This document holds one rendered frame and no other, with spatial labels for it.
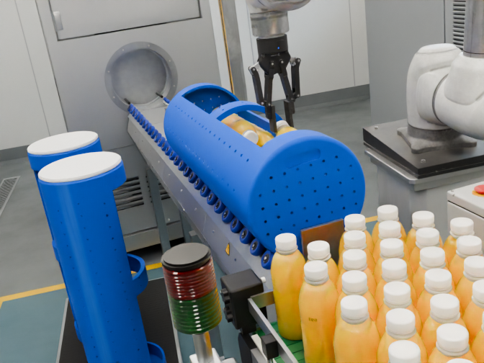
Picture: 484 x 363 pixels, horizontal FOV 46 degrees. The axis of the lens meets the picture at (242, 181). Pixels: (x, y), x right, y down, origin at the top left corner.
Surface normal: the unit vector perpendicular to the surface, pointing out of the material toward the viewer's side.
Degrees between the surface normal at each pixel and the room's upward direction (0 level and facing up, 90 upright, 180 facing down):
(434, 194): 90
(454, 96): 86
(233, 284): 0
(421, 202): 90
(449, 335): 0
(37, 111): 90
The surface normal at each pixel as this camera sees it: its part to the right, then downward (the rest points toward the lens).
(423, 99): -0.93, 0.28
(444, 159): -0.12, -0.90
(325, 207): 0.33, 0.29
